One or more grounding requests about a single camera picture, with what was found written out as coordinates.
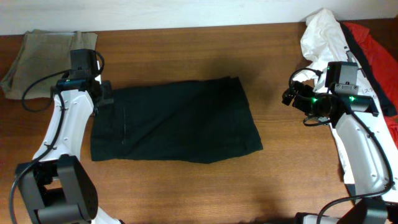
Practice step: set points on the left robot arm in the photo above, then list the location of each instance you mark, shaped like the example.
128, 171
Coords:
54, 186

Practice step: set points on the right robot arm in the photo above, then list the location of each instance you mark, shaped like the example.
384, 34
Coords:
341, 82

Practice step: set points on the folded khaki shorts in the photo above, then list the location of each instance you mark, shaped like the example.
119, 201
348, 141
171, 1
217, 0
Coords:
43, 53

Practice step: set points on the black shorts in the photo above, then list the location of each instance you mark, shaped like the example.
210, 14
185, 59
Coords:
194, 121

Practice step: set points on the white t-shirt with print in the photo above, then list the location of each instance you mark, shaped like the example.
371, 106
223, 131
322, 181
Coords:
323, 37

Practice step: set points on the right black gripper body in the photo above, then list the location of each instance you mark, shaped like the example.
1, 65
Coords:
309, 101

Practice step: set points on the red garment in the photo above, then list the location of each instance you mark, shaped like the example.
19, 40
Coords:
376, 56

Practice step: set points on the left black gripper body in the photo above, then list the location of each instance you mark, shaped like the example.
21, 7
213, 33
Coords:
108, 96

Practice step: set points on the black garment under white shirt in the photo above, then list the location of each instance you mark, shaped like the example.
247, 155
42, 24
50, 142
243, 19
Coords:
367, 68

